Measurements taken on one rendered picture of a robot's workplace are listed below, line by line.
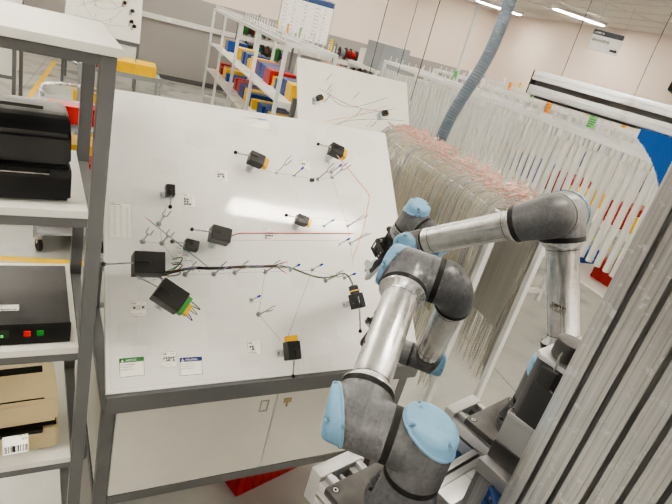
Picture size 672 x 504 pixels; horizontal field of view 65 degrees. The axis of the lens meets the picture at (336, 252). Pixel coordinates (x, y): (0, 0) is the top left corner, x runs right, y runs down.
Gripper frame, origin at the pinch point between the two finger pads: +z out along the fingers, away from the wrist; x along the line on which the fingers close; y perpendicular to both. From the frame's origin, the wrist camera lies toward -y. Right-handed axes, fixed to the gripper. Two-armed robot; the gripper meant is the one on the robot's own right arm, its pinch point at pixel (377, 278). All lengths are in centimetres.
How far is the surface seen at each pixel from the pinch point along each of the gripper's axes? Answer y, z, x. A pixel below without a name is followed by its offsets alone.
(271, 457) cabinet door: -28, 73, 30
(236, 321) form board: 5, 23, 46
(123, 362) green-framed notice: -1, 26, 83
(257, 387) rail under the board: -15, 34, 42
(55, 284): 22, 13, 99
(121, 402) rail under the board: -11, 31, 85
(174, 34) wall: 989, 464, -235
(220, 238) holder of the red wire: 25, 2, 50
